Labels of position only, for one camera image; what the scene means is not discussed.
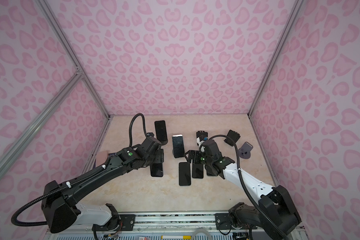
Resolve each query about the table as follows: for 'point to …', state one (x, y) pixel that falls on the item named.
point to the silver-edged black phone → (178, 145)
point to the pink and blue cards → (102, 157)
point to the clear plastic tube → (200, 230)
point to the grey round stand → (244, 151)
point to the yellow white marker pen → (175, 237)
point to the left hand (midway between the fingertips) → (160, 152)
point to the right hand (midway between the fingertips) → (190, 154)
